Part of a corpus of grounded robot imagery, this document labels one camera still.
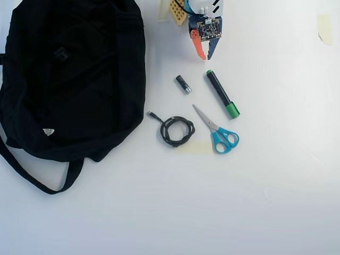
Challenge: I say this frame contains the navy gripper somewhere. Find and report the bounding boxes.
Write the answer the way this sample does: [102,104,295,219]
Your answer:
[188,15,223,61]

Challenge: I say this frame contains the black fabric bag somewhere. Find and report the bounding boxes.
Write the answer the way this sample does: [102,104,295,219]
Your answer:
[0,0,147,196]

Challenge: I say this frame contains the black AA battery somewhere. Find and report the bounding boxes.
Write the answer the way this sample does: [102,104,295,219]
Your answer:
[175,74,193,95]

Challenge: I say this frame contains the yellow perforated plastic part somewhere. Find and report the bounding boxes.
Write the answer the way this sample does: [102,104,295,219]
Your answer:
[168,0,188,27]

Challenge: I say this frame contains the black marker green cap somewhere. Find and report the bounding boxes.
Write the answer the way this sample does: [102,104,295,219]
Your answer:
[205,69,242,120]

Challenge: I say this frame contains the beige tape strip by base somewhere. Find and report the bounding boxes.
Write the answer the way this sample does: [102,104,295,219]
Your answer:
[156,0,170,23]

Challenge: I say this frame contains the long beige masking tape strip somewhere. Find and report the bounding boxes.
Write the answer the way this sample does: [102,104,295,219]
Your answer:
[173,141,216,155]

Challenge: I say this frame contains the short beige masking tape strip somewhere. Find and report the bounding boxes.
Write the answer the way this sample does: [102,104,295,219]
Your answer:
[317,14,333,47]

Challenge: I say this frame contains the bare camera circuit board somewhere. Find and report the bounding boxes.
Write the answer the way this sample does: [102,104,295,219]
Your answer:
[196,20,223,44]

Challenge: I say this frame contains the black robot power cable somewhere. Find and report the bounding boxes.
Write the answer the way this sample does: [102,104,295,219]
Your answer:
[174,0,192,14]

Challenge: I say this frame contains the blue handled scissors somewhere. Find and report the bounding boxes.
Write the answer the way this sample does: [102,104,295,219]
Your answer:
[192,104,240,155]

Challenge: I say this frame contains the black coiled usb cable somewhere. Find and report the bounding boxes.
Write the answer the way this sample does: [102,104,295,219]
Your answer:
[146,110,197,149]

